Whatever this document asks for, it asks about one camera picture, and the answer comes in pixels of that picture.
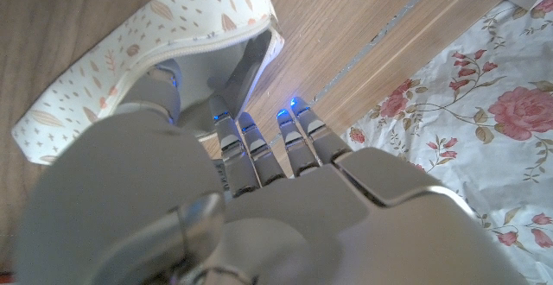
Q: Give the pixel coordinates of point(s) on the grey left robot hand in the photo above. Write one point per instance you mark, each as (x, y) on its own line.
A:
(302, 224)

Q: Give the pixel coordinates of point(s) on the cream patterned pen bag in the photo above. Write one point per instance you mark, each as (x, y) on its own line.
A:
(173, 21)

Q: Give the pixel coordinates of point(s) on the floral rose backdrop cloth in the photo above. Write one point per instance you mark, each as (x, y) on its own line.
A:
(475, 155)

